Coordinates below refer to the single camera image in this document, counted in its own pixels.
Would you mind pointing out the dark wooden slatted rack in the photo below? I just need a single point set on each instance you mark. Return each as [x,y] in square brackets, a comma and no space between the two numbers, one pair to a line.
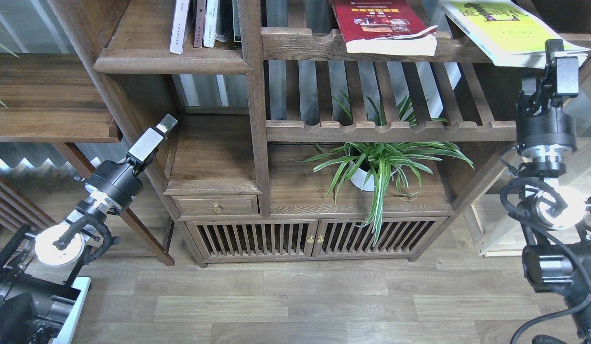
[16,209]

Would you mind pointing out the light wooden shelf unit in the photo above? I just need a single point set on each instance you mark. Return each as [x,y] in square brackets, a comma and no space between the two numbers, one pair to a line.
[493,232]

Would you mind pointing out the yellow green book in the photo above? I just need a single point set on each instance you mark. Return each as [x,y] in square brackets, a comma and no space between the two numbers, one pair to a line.
[509,35]

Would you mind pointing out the red book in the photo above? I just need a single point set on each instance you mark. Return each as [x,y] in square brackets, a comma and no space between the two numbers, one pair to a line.
[388,27]

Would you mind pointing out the white base bar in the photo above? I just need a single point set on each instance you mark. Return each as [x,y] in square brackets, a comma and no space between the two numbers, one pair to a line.
[66,334]

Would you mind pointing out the brown upright book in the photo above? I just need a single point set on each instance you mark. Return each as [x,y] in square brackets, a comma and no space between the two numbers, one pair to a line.
[200,18]

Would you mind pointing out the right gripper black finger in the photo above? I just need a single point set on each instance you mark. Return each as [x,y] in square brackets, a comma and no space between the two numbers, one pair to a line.
[553,47]

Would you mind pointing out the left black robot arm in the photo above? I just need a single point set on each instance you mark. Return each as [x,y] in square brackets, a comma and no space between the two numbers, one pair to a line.
[39,268]

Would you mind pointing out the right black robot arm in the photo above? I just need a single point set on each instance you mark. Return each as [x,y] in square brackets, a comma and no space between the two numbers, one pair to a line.
[556,222]

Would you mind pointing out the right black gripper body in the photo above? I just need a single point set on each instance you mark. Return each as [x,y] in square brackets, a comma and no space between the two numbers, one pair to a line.
[544,130]

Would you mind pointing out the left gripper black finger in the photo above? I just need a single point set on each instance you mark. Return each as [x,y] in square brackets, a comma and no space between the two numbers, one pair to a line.
[165,126]

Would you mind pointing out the dark green upright book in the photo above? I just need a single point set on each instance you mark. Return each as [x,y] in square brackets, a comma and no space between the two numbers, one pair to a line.
[237,41]

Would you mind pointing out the dark wooden side table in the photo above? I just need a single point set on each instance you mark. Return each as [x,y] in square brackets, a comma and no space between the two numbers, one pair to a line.
[51,99]

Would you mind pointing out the white plant pot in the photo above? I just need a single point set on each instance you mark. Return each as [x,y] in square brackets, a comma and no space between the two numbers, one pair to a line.
[360,180]

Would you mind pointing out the dark wooden bookshelf cabinet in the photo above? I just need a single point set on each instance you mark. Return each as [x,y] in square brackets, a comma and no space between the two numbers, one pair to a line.
[249,116]

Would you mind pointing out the green spider plant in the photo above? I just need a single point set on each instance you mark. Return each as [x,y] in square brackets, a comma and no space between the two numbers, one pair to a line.
[381,163]

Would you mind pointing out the white upright book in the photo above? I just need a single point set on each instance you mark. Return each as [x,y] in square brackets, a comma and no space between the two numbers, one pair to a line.
[210,26]

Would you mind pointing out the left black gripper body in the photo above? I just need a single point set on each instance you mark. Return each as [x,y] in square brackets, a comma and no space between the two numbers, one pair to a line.
[117,183]

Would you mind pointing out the pale purple white book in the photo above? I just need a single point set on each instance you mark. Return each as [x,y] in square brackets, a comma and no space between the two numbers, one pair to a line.
[180,26]

